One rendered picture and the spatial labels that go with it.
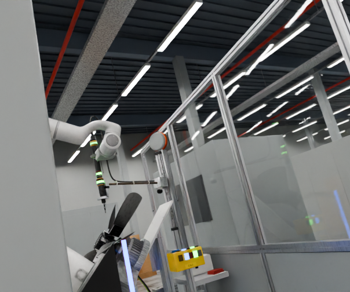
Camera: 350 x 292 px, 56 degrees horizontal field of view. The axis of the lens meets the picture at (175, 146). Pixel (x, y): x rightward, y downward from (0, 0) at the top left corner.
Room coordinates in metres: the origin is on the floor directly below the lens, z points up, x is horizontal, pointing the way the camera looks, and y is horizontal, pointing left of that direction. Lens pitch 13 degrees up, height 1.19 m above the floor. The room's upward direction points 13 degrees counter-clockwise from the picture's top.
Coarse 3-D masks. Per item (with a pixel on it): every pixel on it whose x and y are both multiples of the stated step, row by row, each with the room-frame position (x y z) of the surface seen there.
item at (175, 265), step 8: (192, 248) 1.75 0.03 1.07; (200, 248) 1.76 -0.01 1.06; (168, 256) 1.77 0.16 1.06; (176, 256) 1.70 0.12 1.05; (184, 256) 1.72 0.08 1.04; (200, 256) 1.75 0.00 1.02; (176, 264) 1.70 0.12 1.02; (184, 264) 1.72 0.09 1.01; (192, 264) 1.73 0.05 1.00; (200, 264) 1.75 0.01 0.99
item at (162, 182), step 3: (159, 177) 2.46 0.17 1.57; (162, 177) 2.49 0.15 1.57; (165, 177) 2.52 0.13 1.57; (156, 180) 2.47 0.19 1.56; (159, 180) 2.46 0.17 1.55; (162, 180) 2.48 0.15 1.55; (165, 180) 2.52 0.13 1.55; (159, 183) 2.46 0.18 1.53; (162, 183) 2.48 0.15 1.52; (165, 183) 2.51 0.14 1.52; (156, 186) 2.48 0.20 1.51; (159, 186) 2.47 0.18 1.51; (162, 186) 2.48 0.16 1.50; (165, 186) 2.52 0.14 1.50
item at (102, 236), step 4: (104, 232) 2.03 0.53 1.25; (100, 236) 2.07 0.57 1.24; (104, 236) 2.01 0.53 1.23; (108, 236) 2.03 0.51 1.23; (112, 236) 2.05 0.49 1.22; (96, 240) 2.10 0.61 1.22; (100, 240) 2.00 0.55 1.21; (104, 240) 2.00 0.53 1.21; (108, 240) 2.02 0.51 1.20; (112, 240) 2.03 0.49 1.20; (96, 244) 2.00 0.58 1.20; (100, 244) 2.00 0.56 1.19; (116, 244) 2.04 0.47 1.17; (120, 244) 2.03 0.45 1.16; (96, 248) 2.01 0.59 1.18; (116, 248) 2.02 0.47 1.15; (104, 252) 2.03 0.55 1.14; (116, 252) 2.02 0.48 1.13
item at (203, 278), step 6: (180, 276) 2.42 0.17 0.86; (198, 276) 2.25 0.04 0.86; (204, 276) 2.20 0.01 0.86; (210, 276) 2.15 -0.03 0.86; (216, 276) 2.16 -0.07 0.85; (222, 276) 2.18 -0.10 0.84; (174, 282) 2.41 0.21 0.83; (180, 282) 2.31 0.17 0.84; (186, 282) 2.21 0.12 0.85; (198, 282) 2.11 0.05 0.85; (204, 282) 2.13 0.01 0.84
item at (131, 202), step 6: (132, 192) 1.98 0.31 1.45; (126, 198) 1.96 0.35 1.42; (132, 198) 2.03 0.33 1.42; (138, 198) 2.11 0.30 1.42; (126, 204) 2.01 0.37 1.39; (132, 204) 2.07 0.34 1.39; (138, 204) 2.14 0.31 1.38; (120, 210) 1.99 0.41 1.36; (126, 210) 2.05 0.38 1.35; (132, 210) 2.11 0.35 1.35; (120, 216) 2.03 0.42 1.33; (126, 216) 2.08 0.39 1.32; (114, 222) 2.02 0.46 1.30; (120, 222) 2.06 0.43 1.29; (126, 222) 2.11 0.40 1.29
